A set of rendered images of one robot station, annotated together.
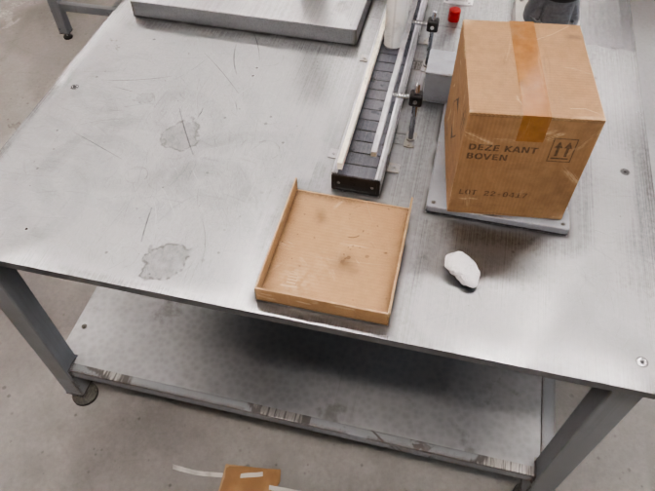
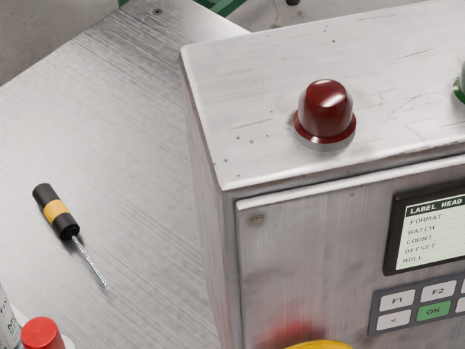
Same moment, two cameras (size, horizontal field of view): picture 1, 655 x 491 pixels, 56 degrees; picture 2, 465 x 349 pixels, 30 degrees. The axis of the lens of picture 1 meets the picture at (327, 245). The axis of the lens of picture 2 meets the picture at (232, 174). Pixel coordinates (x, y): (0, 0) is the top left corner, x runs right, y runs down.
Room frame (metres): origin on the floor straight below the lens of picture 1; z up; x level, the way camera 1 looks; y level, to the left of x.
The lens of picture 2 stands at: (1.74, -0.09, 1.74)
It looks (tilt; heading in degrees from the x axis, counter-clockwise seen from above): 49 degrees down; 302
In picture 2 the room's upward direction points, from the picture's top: 4 degrees counter-clockwise
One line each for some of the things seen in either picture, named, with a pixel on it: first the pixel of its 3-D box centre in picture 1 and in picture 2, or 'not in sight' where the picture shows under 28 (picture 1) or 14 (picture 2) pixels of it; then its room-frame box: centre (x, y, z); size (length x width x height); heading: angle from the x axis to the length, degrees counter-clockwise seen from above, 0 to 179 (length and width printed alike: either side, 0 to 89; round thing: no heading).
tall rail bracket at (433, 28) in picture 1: (422, 38); not in sight; (1.40, -0.25, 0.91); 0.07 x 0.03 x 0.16; 77
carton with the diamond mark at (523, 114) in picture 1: (512, 120); not in sight; (1.00, -0.39, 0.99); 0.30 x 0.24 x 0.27; 174
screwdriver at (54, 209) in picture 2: not in sight; (73, 236); (2.28, -0.57, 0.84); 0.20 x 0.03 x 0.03; 152
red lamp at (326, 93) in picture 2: not in sight; (325, 109); (1.84, -0.32, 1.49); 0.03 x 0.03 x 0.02
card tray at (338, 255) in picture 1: (337, 245); not in sight; (0.77, -0.02, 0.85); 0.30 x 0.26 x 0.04; 167
